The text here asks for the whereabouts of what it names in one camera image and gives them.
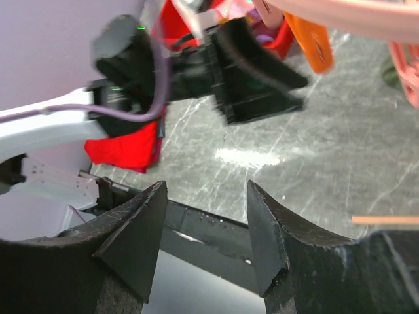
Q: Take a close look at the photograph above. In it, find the red folded cloth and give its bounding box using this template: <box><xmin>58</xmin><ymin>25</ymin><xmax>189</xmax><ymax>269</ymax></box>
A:
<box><xmin>84</xmin><ymin>118</ymin><xmax>165</xmax><ymax>173</ymax></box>

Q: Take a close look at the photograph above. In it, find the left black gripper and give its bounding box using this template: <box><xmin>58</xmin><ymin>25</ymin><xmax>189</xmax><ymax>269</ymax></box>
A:
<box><xmin>206</xmin><ymin>18</ymin><xmax>309</xmax><ymax>124</ymax></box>

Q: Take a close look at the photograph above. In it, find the wooden drying rack frame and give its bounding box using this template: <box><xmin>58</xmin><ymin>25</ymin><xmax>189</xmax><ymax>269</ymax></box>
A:
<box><xmin>352</xmin><ymin>215</ymin><xmax>419</xmax><ymax>225</ymax></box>

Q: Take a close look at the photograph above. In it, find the red plastic bin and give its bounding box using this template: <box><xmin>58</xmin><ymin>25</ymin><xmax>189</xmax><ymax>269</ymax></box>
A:
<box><xmin>157</xmin><ymin>1</ymin><xmax>295</xmax><ymax>60</ymax></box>

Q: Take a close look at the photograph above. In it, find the olive green sock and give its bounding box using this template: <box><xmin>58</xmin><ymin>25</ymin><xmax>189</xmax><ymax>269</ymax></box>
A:
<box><xmin>380</xmin><ymin>56</ymin><xmax>403</xmax><ymax>92</ymax></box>

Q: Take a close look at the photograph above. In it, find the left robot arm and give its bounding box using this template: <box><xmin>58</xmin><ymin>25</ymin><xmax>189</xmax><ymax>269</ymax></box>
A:
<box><xmin>1</xmin><ymin>15</ymin><xmax>309</xmax><ymax>160</ymax></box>

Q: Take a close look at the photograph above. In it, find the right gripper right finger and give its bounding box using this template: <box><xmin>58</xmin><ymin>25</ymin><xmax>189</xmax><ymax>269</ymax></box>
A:
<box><xmin>247</xmin><ymin>181</ymin><xmax>418</xmax><ymax>313</ymax></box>

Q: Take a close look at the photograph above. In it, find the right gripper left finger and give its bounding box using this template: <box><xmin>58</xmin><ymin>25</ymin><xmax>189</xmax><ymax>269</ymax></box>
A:
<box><xmin>1</xmin><ymin>181</ymin><xmax>168</xmax><ymax>313</ymax></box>

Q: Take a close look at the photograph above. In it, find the pink round sock hanger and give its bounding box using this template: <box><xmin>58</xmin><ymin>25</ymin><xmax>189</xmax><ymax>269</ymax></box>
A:
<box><xmin>254</xmin><ymin>1</ymin><xmax>418</xmax><ymax>107</ymax></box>

